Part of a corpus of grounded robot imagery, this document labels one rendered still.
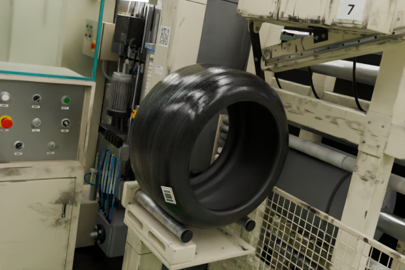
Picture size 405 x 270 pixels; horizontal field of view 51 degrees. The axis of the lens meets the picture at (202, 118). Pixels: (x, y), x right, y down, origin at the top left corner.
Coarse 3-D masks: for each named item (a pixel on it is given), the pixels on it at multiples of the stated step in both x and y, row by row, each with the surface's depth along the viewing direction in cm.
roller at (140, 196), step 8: (136, 192) 163; (144, 192) 162; (136, 200) 162; (144, 200) 157; (152, 200) 156; (152, 208) 152; (160, 208) 151; (160, 216) 147; (168, 216) 145; (168, 224) 143; (176, 224) 141; (176, 232) 139; (184, 232) 137; (184, 240) 137
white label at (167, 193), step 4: (164, 188) 129; (168, 188) 128; (164, 192) 130; (168, 192) 129; (172, 192) 128; (164, 196) 131; (168, 196) 130; (172, 196) 129; (168, 200) 131; (172, 200) 130
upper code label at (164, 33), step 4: (160, 28) 166; (164, 28) 164; (168, 28) 161; (160, 32) 166; (164, 32) 164; (168, 32) 161; (160, 36) 166; (164, 36) 163; (168, 36) 161; (160, 40) 166; (164, 40) 163; (168, 40) 161; (160, 44) 165; (164, 44) 163
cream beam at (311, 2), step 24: (240, 0) 168; (264, 0) 157; (288, 0) 148; (312, 0) 139; (336, 0) 132; (384, 0) 125; (288, 24) 166; (312, 24) 144; (336, 24) 132; (360, 24) 125; (384, 24) 127
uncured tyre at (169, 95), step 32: (192, 64) 147; (160, 96) 136; (192, 96) 128; (224, 96) 130; (256, 96) 138; (160, 128) 128; (192, 128) 127; (256, 128) 170; (288, 128) 151; (160, 160) 127; (224, 160) 174; (256, 160) 169; (160, 192) 131; (192, 192) 132; (224, 192) 168; (256, 192) 152; (192, 224) 140; (224, 224) 145
